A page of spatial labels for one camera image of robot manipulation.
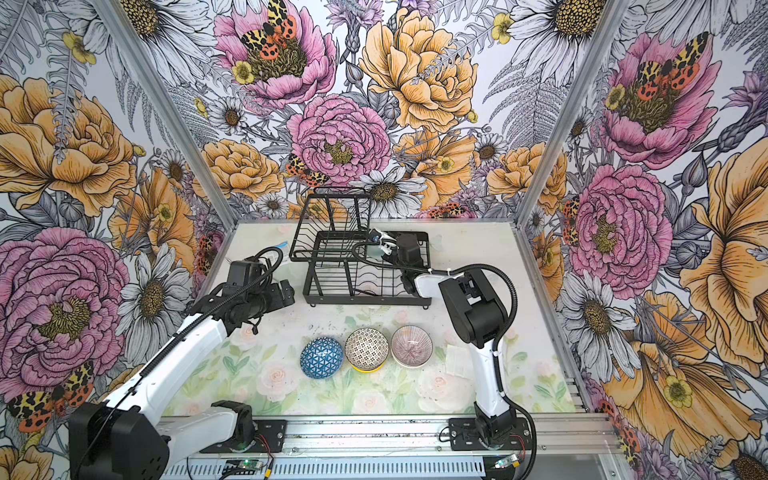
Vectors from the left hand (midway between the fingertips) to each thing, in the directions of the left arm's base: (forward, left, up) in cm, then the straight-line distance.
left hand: (277, 305), depth 84 cm
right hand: (+25, -32, -1) cm, 41 cm away
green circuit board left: (-35, +4, -13) cm, 38 cm away
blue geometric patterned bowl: (-10, -11, -12) cm, 19 cm away
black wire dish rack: (+7, -18, +8) cm, 21 cm away
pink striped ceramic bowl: (-8, -37, -10) cm, 39 cm away
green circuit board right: (-35, -58, -13) cm, 69 cm away
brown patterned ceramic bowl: (-9, -24, -9) cm, 28 cm away
